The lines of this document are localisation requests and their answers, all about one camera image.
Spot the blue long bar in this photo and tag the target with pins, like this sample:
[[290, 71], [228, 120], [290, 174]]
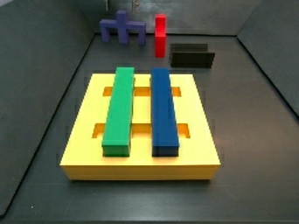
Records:
[[164, 130]]

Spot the purple cross-shaped block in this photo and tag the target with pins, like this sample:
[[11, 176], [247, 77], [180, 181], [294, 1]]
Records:
[[123, 25]]

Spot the black block holder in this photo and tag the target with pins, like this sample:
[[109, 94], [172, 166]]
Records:
[[191, 55]]

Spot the yellow slotted base board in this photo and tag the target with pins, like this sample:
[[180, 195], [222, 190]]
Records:
[[83, 161]]

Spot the red upright block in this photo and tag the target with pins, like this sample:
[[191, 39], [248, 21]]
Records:
[[159, 35]]

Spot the green long bar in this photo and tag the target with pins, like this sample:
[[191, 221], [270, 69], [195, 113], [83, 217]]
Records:
[[115, 142]]

